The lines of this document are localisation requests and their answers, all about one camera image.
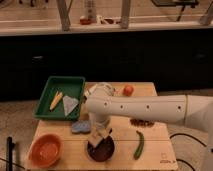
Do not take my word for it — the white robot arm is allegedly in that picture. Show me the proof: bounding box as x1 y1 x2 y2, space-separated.
86 92 213 151

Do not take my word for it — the purple bowl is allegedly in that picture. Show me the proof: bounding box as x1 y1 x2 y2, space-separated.
87 136 115 162

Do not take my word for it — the orange bowl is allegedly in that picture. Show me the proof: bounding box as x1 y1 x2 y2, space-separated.
28 134 63 168

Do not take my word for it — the blue sponge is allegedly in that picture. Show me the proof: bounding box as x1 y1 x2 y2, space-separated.
71 120 91 134

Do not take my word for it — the green chili pepper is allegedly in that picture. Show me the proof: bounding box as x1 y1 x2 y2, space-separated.
133 130 144 160

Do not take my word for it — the orange tomato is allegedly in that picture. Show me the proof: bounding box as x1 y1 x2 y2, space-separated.
123 85 134 96

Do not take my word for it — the green plastic tray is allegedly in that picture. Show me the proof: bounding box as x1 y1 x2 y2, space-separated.
34 76 85 121

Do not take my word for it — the black stand at left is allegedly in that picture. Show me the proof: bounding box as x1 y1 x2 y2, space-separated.
6 137 15 171

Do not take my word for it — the red item on shelf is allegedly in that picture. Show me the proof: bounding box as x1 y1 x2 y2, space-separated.
80 18 92 25

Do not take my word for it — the white bottle on shelf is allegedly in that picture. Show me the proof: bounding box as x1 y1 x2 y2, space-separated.
85 0 97 23

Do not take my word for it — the black cable on floor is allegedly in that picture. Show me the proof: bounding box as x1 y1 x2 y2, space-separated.
169 132 213 171

